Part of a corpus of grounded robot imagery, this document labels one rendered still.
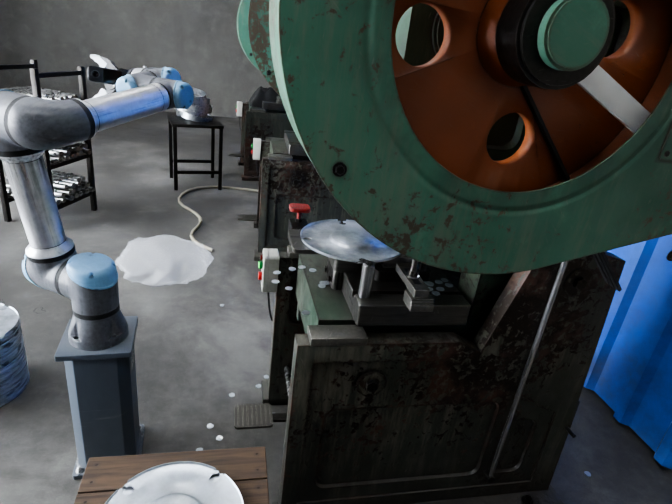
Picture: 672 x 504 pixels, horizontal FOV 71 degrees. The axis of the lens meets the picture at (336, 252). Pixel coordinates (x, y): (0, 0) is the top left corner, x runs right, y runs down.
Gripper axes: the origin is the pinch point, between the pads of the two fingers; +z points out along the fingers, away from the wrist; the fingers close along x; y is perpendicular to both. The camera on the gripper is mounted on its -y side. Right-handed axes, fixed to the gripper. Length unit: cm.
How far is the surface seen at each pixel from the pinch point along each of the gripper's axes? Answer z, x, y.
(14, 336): 15, -88, -18
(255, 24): -7, 41, 84
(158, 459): -71, -92, -39
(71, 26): 486, 140, 362
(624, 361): -182, -90, 101
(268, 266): -66, -55, 13
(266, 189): 7, -38, 124
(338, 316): -100, -59, -8
